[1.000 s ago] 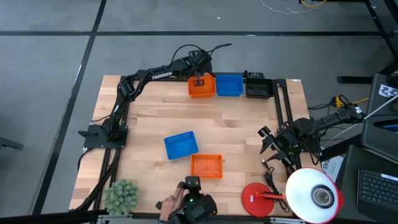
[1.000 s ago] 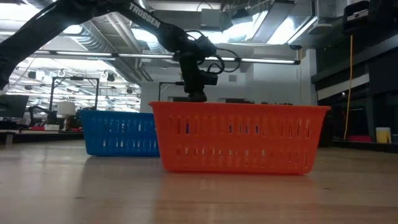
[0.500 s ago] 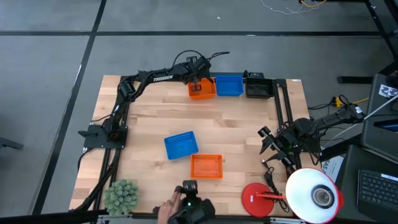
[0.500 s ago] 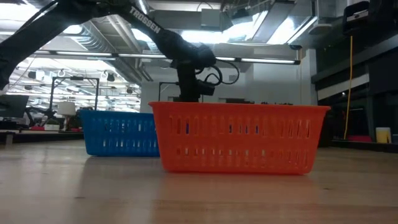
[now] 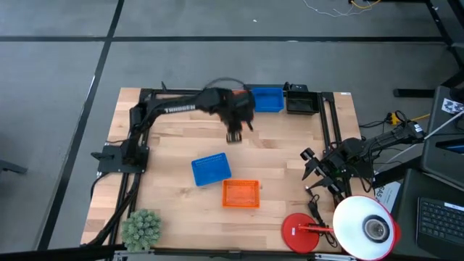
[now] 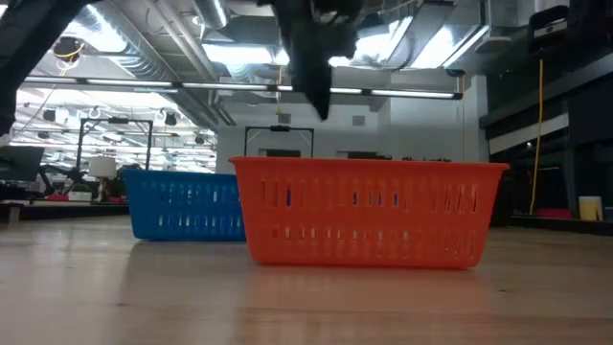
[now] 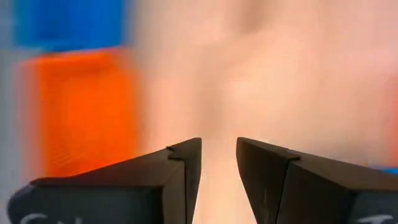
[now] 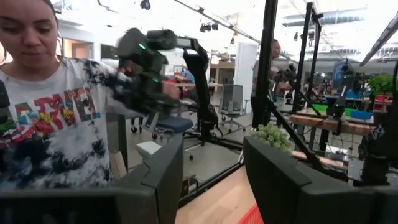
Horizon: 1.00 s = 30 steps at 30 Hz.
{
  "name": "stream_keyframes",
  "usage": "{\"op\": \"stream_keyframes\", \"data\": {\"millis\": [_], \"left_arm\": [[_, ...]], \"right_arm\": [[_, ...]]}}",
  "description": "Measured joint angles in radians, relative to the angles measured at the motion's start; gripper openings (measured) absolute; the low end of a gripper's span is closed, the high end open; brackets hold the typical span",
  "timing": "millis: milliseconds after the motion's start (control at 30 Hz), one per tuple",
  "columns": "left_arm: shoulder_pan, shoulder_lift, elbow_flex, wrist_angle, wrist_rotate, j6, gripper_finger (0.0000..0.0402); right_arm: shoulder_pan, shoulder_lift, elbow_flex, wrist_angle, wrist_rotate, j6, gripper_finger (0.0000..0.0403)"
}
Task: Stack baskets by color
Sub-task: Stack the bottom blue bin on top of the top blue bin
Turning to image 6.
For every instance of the dark shelving unit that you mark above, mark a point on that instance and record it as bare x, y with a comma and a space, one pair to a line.
551, 120

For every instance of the dark computer monitor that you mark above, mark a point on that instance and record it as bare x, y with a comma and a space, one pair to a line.
19, 163

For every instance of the silver ventilation duct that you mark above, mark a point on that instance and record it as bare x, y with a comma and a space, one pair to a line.
211, 12

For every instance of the white lamp shade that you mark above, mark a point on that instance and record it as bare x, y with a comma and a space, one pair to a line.
102, 167

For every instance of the pale yellow container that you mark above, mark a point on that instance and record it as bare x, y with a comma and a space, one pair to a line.
590, 208

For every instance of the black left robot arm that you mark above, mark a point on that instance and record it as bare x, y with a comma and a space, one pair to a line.
24, 43

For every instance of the blue slotted plastic basket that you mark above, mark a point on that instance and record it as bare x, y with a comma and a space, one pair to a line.
182, 206

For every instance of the long ceiling light bar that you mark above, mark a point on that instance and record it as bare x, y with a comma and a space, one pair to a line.
230, 86

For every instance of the white small box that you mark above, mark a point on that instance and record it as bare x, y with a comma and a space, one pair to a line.
79, 196

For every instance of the black ceiling camera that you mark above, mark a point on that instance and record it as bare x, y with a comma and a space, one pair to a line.
68, 48

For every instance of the red flat object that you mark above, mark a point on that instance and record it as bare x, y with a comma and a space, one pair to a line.
554, 213

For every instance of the black frame stand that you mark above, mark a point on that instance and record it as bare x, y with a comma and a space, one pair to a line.
279, 128
115, 122

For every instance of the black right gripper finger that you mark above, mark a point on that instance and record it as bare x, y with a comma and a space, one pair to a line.
313, 81

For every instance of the orange slotted plastic basket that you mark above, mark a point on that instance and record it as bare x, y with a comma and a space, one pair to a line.
369, 215

